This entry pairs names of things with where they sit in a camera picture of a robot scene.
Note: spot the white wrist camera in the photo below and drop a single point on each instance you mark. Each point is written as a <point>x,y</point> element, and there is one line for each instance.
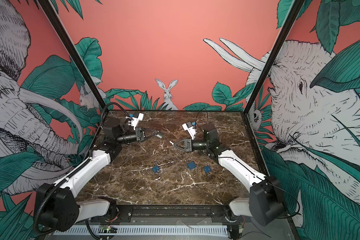
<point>190,127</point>
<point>135,119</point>

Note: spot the dark brown padlock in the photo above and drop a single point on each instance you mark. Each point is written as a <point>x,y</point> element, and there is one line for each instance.
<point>159,135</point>

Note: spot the large blue padlock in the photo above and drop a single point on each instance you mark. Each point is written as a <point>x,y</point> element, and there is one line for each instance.
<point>191,165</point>

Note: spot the black corner post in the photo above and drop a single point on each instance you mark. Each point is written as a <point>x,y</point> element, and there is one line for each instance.
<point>59,28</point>
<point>286,27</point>

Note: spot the black left corner post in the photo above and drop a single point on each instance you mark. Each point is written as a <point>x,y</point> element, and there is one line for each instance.
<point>59,28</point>

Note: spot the white perforated strip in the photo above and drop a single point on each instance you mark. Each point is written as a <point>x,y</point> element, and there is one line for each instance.
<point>152,230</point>

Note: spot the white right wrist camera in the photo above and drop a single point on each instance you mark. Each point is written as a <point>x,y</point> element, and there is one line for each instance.
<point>190,127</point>

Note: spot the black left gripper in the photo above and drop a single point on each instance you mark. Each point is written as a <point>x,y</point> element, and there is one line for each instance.
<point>141,130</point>

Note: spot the small circuit board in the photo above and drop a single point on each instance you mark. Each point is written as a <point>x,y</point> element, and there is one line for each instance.
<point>107,230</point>

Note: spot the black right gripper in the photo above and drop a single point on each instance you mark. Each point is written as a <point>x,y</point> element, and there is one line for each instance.
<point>189,146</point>

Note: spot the black front mounting rail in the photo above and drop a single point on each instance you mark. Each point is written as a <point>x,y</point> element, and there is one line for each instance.
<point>217,213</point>

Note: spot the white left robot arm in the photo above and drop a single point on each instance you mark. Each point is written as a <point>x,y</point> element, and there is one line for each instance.
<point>56,208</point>

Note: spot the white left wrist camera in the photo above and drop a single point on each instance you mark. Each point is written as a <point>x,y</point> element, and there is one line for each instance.
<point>135,119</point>

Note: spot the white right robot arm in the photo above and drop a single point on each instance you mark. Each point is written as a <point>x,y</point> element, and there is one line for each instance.
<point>266,200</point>

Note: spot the black right corner post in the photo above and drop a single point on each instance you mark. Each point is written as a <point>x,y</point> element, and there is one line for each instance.
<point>286,27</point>

